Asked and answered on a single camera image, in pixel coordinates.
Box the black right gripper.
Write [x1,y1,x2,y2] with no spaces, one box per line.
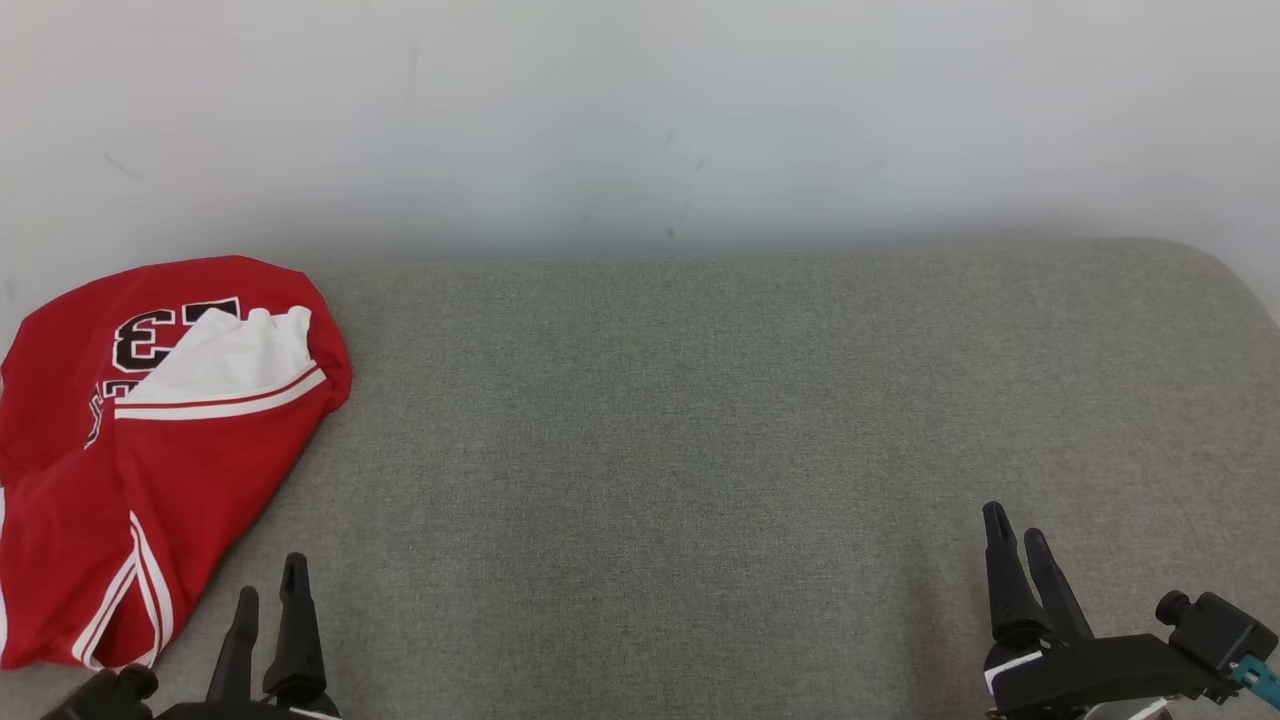
[982,502,1241,720]

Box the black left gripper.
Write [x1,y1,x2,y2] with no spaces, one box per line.
[150,553,343,720]

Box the red basketball jersey white tee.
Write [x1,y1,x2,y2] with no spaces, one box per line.
[0,255,353,671]

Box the grey fabric sofa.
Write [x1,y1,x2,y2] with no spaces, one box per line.
[0,237,1280,720]

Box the teal right camera connector cable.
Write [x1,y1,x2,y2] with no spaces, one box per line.
[1230,658,1280,709]

